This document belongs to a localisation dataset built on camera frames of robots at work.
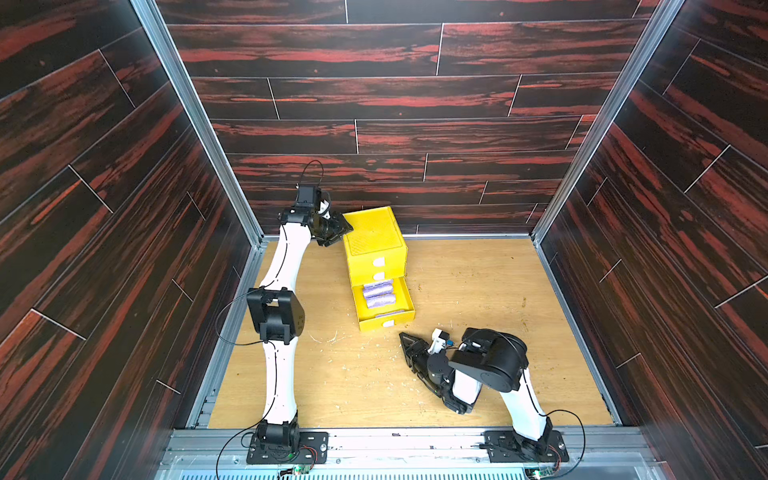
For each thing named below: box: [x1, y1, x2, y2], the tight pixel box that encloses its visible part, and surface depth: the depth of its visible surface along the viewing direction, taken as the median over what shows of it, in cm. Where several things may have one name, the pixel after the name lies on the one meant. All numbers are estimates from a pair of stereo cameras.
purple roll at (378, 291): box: [363, 283, 395, 299], surface depth 103 cm
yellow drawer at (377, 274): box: [349, 264, 407, 285], surface depth 95 cm
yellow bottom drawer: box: [352, 277, 416, 331], surface depth 101 cm
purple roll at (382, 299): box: [366, 292, 396, 306], surface depth 101 cm
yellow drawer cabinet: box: [343, 206, 408, 287], surface depth 93 cm
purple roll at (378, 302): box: [366, 297, 396, 309], surface depth 101 cm
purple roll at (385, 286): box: [363, 280, 393, 293], surface depth 103 cm
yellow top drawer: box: [347, 247, 408, 273], surface depth 90 cm
